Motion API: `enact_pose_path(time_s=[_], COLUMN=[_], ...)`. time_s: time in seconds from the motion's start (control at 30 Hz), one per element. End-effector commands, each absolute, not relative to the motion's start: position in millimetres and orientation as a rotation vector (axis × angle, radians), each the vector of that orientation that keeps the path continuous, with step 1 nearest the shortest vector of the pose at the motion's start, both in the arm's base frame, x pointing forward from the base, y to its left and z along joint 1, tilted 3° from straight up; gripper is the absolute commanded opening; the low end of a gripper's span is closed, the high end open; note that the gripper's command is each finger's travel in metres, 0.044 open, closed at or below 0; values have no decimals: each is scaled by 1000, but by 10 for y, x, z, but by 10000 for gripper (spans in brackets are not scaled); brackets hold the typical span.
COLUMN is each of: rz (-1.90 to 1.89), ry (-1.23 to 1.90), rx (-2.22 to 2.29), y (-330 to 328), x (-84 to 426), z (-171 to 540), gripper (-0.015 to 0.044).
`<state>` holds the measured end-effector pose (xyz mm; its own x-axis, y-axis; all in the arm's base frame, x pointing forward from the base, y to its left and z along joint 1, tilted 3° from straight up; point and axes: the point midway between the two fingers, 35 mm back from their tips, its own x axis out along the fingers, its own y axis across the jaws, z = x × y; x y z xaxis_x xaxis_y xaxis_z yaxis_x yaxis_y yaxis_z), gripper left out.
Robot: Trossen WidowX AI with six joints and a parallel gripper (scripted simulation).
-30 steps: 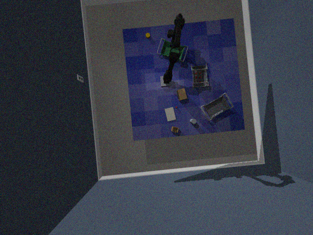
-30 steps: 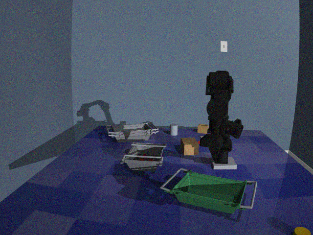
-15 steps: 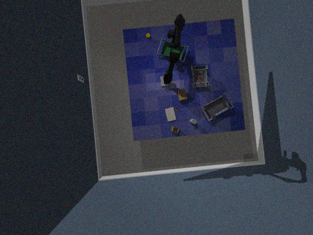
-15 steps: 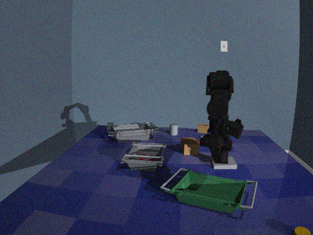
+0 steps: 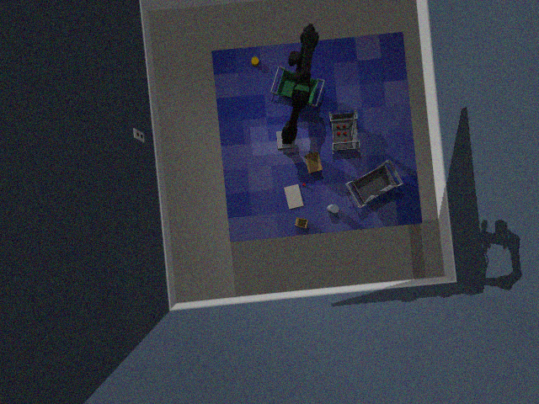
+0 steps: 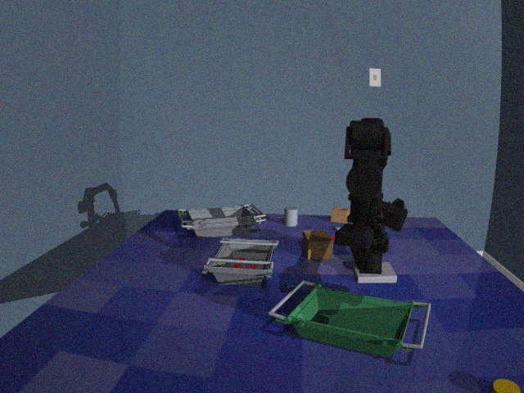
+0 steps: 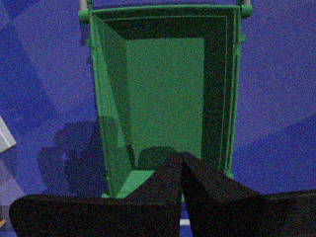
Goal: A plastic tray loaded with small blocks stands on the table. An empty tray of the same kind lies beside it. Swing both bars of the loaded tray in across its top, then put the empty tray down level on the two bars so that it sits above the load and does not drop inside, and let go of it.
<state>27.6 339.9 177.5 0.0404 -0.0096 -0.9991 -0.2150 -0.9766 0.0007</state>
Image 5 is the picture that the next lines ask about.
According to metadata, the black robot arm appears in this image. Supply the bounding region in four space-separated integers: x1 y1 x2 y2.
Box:
281 24 318 145

